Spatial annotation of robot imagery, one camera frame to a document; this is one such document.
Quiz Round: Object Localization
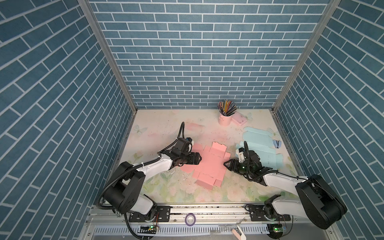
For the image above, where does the light blue flat paper box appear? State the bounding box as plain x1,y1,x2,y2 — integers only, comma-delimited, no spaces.
236,127,284,169

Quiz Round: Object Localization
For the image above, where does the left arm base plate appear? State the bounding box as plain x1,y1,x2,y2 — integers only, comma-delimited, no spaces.
129,206,171,223

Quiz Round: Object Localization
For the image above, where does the purple tape ring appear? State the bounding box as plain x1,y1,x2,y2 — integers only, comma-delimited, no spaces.
184,212,197,227

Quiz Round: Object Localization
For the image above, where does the pink metal pencil cup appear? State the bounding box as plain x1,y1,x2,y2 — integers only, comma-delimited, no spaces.
218,114,232,127

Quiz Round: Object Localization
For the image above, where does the coloured pencils bundle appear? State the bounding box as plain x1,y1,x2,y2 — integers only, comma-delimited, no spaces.
217,100,238,117

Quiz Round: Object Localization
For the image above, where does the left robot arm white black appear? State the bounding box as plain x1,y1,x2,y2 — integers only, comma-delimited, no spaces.
95,122,202,240

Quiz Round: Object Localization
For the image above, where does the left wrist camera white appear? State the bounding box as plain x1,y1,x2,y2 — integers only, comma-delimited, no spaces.
175,138,193,153

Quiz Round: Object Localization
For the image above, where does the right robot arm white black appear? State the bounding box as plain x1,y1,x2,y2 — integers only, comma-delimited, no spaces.
224,143,348,230

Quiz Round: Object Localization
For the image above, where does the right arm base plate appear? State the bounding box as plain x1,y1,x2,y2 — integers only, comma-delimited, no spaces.
244,204,291,222

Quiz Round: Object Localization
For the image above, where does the pink paper box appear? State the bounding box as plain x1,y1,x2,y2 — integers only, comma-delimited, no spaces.
181,142,231,190

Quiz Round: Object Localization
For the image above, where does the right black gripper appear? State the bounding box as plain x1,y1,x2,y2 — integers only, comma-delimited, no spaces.
222,158,253,176

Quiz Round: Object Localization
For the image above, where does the small blue clip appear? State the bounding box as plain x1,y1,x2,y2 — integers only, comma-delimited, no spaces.
273,140,282,149

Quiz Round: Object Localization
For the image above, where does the pink pencil case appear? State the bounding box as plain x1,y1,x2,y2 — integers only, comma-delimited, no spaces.
232,112,248,126

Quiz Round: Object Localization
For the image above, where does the white tool on rail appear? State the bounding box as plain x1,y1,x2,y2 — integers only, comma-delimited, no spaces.
219,221,247,240

